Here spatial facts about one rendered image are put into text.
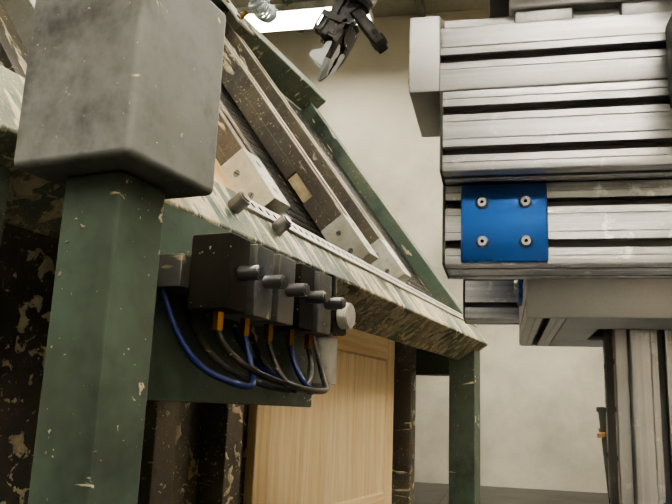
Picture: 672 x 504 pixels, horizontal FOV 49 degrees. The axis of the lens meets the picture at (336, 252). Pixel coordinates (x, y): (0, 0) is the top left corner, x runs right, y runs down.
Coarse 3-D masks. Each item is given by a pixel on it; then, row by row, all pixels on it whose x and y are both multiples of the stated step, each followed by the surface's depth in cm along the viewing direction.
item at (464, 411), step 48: (0, 192) 71; (0, 240) 71; (48, 240) 108; (0, 288) 100; (48, 288) 108; (0, 336) 100; (0, 384) 99; (0, 432) 99; (144, 432) 120; (192, 432) 139; (240, 432) 144; (0, 480) 98; (144, 480) 119; (192, 480) 139; (240, 480) 154
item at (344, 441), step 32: (352, 352) 209; (384, 352) 233; (352, 384) 208; (384, 384) 233; (256, 416) 158; (288, 416) 172; (320, 416) 188; (352, 416) 207; (384, 416) 231; (256, 448) 157; (288, 448) 171; (320, 448) 187; (352, 448) 206; (384, 448) 230; (256, 480) 156; (288, 480) 170; (320, 480) 186; (352, 480) 205; (384, 480) 228
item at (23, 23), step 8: (8, 0) 103; (16, 0) 102; (24, 0) 101; (32, 0) 102; (8, 8) 102; (16, 8) 102; (24, 8) 101; (32, 8) 100; (16, 16) 101; (24, 16) 101; (32, 16) 100; (16, 24) 101; (24, 24) 100; (24, 32) 100; (24, 40) 100
